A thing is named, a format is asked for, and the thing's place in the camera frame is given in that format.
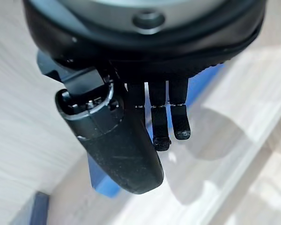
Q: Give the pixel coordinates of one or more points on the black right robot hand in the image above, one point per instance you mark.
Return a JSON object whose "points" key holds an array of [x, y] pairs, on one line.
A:
{"points": [[121, 150]]}

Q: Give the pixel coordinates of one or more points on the blue folder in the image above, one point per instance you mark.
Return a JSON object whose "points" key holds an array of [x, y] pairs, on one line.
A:
{"points": [[104, 185]]}

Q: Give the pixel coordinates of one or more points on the dark blue board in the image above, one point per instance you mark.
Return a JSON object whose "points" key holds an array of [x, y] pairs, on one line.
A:
{"points": [[36, 208]]}

